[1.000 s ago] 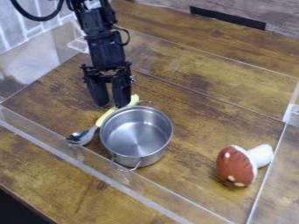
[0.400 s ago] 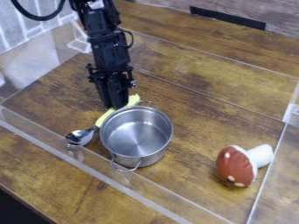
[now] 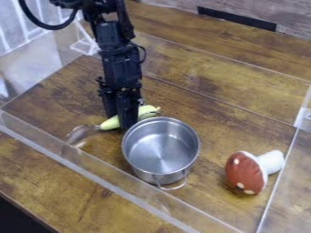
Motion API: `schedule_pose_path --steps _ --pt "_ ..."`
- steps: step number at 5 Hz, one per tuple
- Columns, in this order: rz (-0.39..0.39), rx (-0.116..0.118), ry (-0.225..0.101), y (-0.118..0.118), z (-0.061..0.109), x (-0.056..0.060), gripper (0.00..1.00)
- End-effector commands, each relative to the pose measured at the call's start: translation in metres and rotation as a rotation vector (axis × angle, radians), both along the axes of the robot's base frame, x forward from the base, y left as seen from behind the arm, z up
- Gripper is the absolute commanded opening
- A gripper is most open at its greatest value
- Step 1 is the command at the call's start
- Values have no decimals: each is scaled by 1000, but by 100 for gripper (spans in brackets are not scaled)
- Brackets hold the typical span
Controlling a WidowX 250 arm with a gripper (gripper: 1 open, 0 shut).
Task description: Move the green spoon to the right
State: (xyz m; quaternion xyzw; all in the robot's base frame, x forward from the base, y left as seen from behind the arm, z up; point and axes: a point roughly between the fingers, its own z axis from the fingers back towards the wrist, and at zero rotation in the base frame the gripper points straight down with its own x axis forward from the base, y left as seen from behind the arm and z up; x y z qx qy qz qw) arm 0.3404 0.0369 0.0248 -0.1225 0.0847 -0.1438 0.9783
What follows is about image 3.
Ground clear acrylic barrier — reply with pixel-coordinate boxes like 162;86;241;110
0;86;311;233

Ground green handled metal spoon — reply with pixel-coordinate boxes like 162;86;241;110
66;105;161;144

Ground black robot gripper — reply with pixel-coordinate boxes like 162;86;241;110
95;21;145;128

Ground black wall slot strip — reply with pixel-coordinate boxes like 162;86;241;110
197;6;278;32

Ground small steel pot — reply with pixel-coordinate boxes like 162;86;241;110
122;116;201;191

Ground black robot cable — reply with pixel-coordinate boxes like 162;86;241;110
18;0;81;31

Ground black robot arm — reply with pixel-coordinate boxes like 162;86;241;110
50;0;145;128

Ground plush red mushroom toy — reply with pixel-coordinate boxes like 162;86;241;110
225;150;285;195

